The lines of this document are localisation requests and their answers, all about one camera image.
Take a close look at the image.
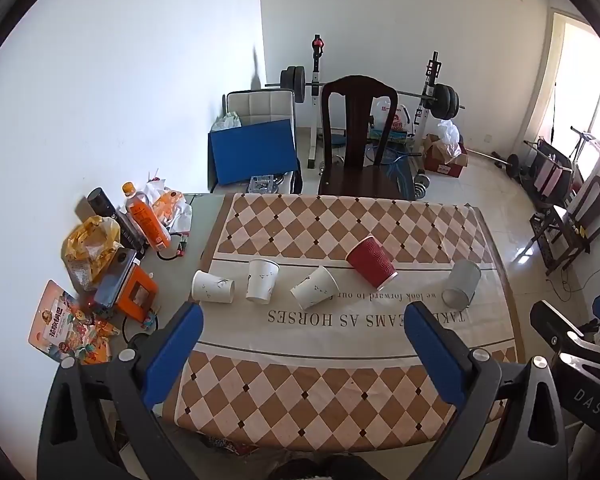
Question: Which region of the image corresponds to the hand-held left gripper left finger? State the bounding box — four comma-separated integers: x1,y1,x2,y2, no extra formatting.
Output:
37,301,206,480

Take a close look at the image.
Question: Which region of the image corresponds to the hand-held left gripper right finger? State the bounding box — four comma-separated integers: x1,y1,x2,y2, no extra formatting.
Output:
404,301,569,480

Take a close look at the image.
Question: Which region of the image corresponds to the white paper cup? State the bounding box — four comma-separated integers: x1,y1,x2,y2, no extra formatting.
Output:
245,258,281,305
191,270,236,305
290,265,341,311

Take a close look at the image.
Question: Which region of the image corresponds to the grey translucent plastic cup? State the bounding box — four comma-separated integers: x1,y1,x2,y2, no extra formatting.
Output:
441,259,482,309

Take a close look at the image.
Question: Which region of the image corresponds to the red ribbed paper cup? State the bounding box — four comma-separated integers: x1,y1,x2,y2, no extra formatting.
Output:
346,235,398,292

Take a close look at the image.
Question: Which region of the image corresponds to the orange box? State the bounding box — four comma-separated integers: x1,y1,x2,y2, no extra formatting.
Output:
122,265,159,322

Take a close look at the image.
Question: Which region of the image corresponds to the grey phone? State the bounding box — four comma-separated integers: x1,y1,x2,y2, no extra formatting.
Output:
94,247,140,309

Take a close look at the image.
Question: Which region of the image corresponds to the brown checkered tablecloth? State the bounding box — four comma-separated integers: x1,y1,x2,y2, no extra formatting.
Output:
162,192,526,453

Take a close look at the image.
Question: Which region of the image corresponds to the colourful snack packet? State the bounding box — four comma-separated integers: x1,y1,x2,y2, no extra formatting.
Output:
28,280,121,364

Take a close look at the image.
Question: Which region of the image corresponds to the orange drink bottle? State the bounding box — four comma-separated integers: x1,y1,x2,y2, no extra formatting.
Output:
121,182,172,252

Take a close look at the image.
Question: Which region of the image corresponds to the yellow plastic bag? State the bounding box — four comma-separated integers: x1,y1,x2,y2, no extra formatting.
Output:
62,216,122,294

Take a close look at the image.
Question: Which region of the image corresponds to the orange white snack bag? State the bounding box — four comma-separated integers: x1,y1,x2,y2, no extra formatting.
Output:
149,187,196,234

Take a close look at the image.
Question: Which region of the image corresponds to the rack with pink cloth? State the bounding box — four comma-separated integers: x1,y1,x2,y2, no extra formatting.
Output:
524,137,582,202

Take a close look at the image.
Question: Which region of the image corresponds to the small barbell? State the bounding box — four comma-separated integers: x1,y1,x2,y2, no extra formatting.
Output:
467,149,521,179

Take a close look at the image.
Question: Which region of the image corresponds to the black cylinder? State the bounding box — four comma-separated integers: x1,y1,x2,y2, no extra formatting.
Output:
86,187,119,221

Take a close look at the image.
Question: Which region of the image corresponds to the cardboard box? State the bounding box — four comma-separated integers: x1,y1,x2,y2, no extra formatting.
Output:
422,134,469,177

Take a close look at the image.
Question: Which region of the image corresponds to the blue badminton racket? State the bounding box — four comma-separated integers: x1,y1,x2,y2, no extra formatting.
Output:
375,144,424,162

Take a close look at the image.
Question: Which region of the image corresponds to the blue board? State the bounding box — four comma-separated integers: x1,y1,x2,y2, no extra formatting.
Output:
208,119,301,186

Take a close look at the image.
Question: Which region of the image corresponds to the clear white plastic bag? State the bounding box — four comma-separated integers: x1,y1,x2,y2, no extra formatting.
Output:
437,120,463,159

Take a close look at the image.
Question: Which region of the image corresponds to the white red printed plastic bag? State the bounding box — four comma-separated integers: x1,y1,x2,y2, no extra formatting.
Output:
372,97,413,134

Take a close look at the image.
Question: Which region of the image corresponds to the barbell with black plates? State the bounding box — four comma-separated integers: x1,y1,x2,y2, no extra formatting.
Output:
265,66,466,119

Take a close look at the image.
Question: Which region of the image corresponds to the white padded chair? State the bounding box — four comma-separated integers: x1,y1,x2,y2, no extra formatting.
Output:
223,89,298,196

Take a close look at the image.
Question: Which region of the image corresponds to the white barbell rack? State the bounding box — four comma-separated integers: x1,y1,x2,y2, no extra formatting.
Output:
302,34,446,170

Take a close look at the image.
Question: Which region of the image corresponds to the black cable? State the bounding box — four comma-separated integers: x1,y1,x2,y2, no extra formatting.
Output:
155,239,189,261

